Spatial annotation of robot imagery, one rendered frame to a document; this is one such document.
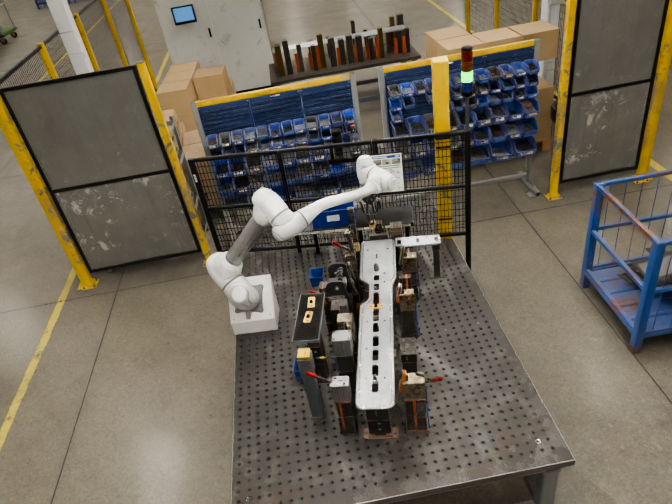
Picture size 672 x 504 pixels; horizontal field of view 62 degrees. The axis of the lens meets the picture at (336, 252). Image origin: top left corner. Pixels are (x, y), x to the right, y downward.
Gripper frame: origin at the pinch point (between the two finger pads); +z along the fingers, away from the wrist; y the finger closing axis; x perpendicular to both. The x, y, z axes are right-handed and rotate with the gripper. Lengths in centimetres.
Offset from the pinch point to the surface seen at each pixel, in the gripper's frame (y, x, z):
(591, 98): 196, 220, 30
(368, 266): -4.9, -9.0, 29.1
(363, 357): -7, -86, 29
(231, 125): -131, 189, 5
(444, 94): 50, 57, -51
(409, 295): 19, -44, 26
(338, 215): -24.6, 35.5, 17.3
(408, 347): 17, -83, 26
